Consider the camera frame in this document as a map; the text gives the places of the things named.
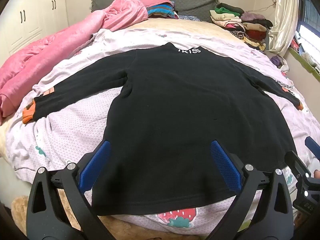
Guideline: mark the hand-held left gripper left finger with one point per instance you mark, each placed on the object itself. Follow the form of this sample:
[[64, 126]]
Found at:
[[96, 163]]

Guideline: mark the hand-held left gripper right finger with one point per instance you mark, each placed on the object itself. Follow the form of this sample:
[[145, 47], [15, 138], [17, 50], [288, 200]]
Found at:
[[223, 165]]

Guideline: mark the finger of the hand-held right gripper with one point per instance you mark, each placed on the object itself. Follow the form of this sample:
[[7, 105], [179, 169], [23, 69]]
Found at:
[[313, 146], [297, 166]]

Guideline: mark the black long-sleeve sweater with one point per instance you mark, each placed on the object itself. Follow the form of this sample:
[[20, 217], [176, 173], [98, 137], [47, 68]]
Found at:
[[187, 105]]

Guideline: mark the purple crumpled clothes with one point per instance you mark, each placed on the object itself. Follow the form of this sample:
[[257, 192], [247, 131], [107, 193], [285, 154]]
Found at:
[[278, 62]]

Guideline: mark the pile of folded clothes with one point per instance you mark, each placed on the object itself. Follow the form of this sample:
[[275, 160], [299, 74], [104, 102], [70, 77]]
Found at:
[[240, 25]]

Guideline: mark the lilac strawberry-print quilt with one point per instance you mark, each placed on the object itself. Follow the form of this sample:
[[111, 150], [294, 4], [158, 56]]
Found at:
[[75, 130]]

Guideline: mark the green window sill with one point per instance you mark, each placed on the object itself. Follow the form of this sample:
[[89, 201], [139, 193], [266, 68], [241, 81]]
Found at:
[[302, 62]]

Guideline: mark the window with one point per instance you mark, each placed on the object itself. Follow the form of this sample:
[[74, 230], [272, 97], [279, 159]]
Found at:
[[310, 25]]

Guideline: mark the pink plush blanket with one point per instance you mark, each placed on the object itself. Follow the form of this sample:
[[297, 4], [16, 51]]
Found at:
[[50, 50]]

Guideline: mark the cream satin curtain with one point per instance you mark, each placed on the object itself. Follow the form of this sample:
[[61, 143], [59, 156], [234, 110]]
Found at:
[[285, 17]]

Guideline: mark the beige bed sheet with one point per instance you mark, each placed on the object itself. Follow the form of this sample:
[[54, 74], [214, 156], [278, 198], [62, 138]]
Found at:
[[180, 30]]

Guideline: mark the dark floral cloth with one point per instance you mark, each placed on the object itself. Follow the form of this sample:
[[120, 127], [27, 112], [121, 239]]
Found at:
[[190, 18]]

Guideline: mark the white wardrobe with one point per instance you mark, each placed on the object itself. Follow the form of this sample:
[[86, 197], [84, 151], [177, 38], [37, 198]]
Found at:
[[30, 17]]

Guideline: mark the grey headboard cushion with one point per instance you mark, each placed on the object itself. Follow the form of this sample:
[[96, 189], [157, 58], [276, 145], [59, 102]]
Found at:
[[195, 2]]

